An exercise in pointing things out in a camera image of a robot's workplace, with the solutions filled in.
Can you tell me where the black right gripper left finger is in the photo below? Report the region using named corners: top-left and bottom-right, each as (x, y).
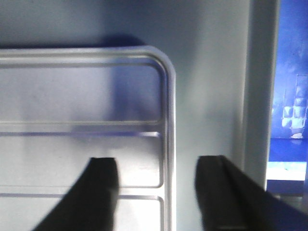
top-left (34, 158), bottom-right (119, 231)

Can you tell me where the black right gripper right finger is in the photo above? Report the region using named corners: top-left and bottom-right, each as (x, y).
top-left (195, 155), bottom-right (308, 231)

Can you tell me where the silver metal tray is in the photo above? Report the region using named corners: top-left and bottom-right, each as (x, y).
top-left (0, 46), bottom-right (176, 231)

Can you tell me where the blue bin at right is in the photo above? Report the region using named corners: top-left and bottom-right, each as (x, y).
top-left (266, 0), bottom-right (308, 195)

